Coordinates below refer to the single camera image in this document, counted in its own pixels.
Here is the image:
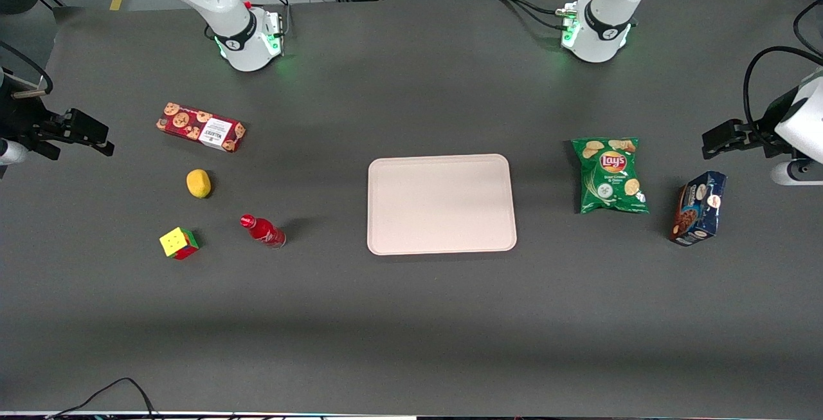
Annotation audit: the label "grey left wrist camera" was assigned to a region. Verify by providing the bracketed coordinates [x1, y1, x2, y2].
[771, 159, 823, 187]

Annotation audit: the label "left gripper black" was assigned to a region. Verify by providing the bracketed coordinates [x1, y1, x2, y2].
[701, 120, 791, 161]

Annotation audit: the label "dark blue cookie box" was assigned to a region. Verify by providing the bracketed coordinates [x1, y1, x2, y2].
[668, 170, 728, 247]

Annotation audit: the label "red cookie box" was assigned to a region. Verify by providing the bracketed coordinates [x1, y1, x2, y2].
[156, 102, 247, 153]

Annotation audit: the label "red coke bottle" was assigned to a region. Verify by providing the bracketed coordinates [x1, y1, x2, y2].
[240, 214, 287, 250]

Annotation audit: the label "black base cable bundle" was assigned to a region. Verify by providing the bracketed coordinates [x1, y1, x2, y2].
[491, 0, 570, 30]

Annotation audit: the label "thin black cable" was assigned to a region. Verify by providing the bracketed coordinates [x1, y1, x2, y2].
[45, 377, 163, 420]

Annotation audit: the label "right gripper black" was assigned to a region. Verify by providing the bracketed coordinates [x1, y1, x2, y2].
[0, 93, 116, 161]

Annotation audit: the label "beige rectangular tray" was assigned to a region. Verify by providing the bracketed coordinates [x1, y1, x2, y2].
[366, 154, 518, 257]

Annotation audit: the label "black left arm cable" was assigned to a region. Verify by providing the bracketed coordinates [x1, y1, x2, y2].
[743, 45, 823, 145]

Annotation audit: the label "black looped cable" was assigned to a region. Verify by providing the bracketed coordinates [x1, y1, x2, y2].
[792, 0, 823, 58]

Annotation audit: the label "colourful rubik's cube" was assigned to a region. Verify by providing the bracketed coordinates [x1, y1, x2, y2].
[159, 226, 201, 261]

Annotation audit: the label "green Lay's chips bag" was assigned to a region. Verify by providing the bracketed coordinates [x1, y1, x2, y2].
[572, 137, 650, 215]

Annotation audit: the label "yellow lemon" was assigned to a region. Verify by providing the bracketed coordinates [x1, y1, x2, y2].
[186, 169, 213, 199]

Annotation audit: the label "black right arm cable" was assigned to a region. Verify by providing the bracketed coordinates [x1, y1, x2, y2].
[0, 39, 54, 95]

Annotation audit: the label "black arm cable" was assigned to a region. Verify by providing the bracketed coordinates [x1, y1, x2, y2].
[0, 39, 54, 95]
[743, 45, 823, 145]

